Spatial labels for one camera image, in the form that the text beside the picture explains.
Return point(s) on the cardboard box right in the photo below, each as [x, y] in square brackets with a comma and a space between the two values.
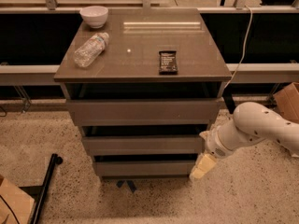
[288, 102]

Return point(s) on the cardboard box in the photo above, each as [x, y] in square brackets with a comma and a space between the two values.
[15, 204]
[288, 102]

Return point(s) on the grey drawer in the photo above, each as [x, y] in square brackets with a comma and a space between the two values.
[143, 145]
[112, 169]
[128, 113]

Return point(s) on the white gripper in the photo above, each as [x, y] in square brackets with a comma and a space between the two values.
[213, 144]

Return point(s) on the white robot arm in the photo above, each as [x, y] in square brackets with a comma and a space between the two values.
[251, 124]

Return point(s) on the grey top drawer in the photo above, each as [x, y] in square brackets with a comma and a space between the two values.
[128, 113]

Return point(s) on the clear plastic water bottle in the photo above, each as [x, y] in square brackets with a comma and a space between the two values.
[91, 49]

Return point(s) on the white ceramic bowl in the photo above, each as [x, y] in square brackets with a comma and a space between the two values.
[94, 16]

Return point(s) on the cardboard box bottom left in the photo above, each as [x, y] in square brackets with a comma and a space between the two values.
[15, 204]

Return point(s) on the grey middle drawer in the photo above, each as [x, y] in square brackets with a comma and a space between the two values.
[143, 145]

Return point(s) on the black metal stand leg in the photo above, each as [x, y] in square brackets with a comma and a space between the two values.
[39, 193]

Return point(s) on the grey drawer cabinet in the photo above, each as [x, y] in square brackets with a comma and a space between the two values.
[128, 70]

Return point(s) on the black snack bar packet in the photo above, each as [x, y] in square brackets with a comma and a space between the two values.
[168, 62]

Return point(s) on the grey bottom drawer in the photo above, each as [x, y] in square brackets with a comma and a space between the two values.
[112, 169]

